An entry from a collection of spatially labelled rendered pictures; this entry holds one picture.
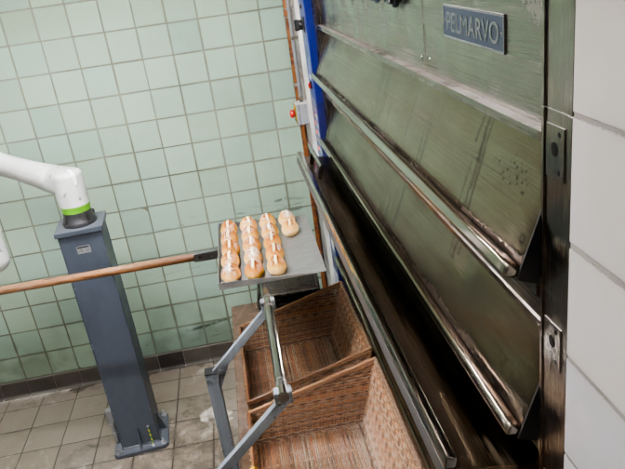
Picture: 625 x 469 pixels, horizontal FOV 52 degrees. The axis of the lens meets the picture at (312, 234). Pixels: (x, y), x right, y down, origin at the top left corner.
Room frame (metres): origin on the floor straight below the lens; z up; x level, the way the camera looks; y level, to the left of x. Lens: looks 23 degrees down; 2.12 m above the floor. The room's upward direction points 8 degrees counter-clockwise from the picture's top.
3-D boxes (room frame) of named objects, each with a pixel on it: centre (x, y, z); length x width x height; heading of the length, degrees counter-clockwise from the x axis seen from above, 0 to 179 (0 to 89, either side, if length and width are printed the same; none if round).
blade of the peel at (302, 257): (2.19, 0.17, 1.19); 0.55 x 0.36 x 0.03; 5
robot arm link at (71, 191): (2.73, 1.02, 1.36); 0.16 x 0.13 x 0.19; 44
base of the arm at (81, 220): (2.78, 1.02, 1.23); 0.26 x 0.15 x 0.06; 9
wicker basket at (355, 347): (2.18, 0.11, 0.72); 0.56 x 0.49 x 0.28; 6
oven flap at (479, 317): (1.64, -0.21, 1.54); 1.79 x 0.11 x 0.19; 5
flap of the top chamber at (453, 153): (1.64, -0.21, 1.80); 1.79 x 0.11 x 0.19; 5
